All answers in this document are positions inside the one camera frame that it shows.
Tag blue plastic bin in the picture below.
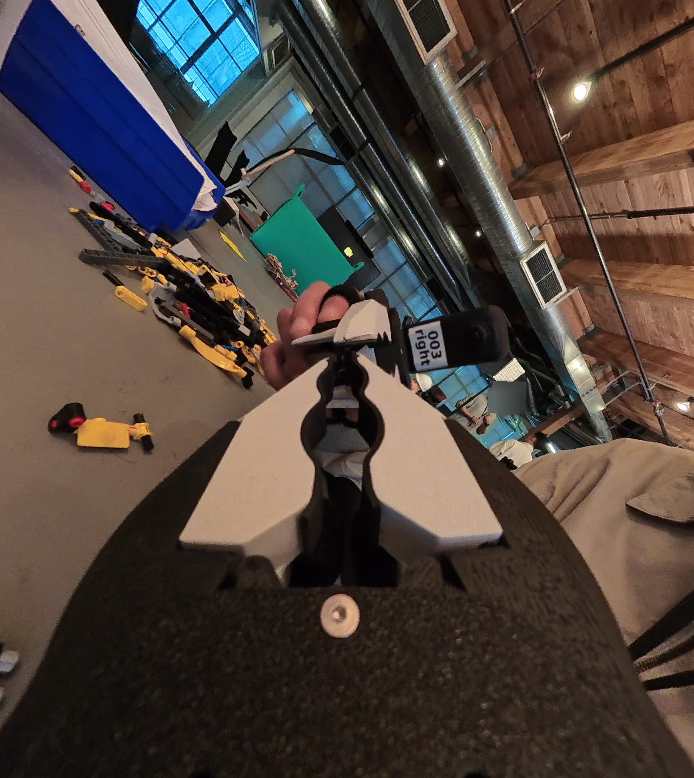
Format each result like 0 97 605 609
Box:
0 0 226 233

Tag person's beige jacket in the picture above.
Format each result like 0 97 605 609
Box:
514 438 694 778

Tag white paper sheets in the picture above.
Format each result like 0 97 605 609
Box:
49 0 221 212

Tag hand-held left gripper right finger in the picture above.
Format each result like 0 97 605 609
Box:
352 354 504 570

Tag small brown model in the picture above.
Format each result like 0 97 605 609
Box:
263 253 300 300

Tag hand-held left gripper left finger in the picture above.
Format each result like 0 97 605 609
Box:
180 359 332 579

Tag pile of yellow black bricks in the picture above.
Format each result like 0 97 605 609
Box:
69 165 279 391

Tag white ceiling vent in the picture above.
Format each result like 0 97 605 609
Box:
392 0 458 63
519 241 568 309

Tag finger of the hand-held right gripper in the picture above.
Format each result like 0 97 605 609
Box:
291 301 393 350
315 424 373 488

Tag black head desk lamp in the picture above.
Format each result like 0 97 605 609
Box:
242 147 349 184

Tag black strap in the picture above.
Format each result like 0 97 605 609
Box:
627 562 694 692

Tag green felt bin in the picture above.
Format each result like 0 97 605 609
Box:
250 184 365 293

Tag person's right hand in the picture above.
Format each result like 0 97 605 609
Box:
260 281 331 391

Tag black monitor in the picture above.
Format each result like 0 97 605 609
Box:
317 207 379 288

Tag silver ventilation duct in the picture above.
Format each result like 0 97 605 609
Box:
298 0 615 440

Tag yellow panel black connector assembly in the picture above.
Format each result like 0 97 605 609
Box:
48 401 155 452

